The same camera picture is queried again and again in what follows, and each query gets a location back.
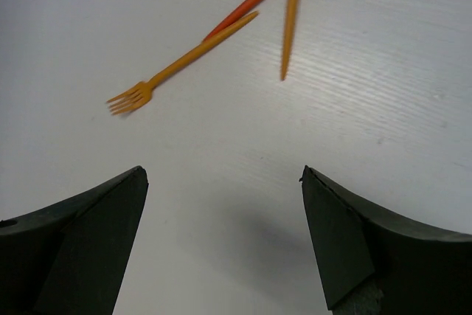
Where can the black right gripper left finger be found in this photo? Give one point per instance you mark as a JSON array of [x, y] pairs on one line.
[[71, 257]]

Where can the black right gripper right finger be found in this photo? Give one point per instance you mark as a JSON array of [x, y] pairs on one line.
[[372, 260]]

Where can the orange plastic fork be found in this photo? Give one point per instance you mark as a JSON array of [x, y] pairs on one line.
[[142, 92]]

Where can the orange plastic knife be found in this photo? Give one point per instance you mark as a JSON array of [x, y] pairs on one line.
[[290, 24]]

